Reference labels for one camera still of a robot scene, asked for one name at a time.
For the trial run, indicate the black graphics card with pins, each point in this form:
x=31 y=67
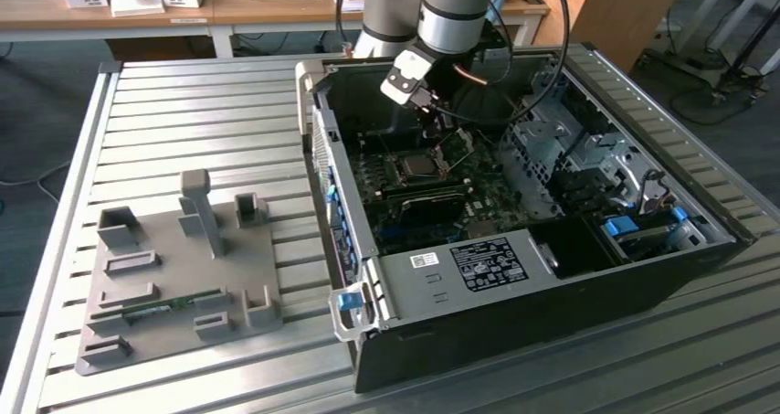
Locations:
x=433 y=210

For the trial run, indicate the wooden desk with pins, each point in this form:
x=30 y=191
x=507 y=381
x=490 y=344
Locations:
x=37 y=16
x=274 y=7

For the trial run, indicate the pale blue carrier strip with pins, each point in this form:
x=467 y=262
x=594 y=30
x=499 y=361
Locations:
x=678 y=217

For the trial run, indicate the blue case latch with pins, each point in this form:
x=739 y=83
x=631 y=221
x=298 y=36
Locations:
x=349 y=302

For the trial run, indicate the blue slot clip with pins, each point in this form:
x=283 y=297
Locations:
x=333 y=192

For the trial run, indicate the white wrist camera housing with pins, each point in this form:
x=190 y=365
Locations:
x=406 y=78

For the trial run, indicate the silver CPU socket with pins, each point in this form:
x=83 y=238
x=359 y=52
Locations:
x=393 y=176

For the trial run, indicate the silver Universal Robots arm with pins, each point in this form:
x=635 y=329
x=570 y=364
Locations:
x=454 y=16

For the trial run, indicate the black open PC case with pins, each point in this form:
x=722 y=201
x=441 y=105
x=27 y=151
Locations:
x=549 y=332

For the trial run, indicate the black tripod stand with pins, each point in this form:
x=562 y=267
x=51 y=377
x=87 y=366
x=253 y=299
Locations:
x=738 y=81

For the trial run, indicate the green PC motherboard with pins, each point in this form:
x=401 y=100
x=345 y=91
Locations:
x=487 y=199

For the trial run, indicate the blue disk carrier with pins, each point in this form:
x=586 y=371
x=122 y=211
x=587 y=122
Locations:
x=619 y=227

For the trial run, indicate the green RAM stick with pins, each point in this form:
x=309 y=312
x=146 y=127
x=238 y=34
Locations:
x=177 y=302

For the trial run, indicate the grey power supply unit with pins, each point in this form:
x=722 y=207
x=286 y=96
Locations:
x=421 y=295

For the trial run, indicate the silver metal drive cage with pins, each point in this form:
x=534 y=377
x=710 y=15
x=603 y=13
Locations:
x=537 y=140

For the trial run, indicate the white box with round lid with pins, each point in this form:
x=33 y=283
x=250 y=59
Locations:
x=138 y=5

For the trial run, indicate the grey plastic parts rack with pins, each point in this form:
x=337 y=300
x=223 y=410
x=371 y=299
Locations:
x=171 y=268

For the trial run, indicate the wooden cabinet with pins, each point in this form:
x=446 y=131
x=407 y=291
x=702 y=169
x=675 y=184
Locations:
x=629 y=16

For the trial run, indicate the silver CPU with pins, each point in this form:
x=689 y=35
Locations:
x=418 y=166

